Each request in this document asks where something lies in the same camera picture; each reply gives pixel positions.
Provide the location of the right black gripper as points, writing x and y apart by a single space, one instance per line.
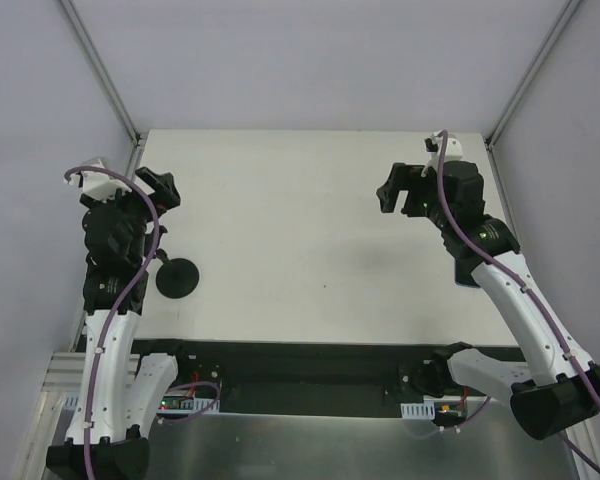
412 192

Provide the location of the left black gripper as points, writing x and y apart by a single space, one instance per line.
143 201

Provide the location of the black phone stand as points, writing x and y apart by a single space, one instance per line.
176 278

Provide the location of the blue cased smartphone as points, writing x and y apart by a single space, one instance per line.
463 273

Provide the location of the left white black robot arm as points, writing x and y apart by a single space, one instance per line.
108 437

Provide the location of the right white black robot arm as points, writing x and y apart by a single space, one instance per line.
558 384

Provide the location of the left green lit circuit board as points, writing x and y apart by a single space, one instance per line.
176 403

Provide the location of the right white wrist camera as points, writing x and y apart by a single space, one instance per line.
442 147

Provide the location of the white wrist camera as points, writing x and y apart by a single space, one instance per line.
442 147
97 185

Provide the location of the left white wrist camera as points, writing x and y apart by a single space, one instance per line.
97 185

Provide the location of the left aluminium frame post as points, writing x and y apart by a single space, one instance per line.
78 28

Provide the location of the aluminium frame post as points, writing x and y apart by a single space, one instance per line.
550 41
78 28

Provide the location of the aluminium front rail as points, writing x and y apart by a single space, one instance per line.
64 373

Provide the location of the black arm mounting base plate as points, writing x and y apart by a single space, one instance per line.
304 379

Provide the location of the right white slotted cable duct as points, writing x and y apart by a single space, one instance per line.
418 411

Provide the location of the white slotted cable duct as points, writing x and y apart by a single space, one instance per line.
418 411
207 405

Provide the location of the left white slotted cable duct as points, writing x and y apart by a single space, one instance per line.
207 405

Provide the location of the right aluminium frame post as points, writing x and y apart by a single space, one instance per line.
550 41

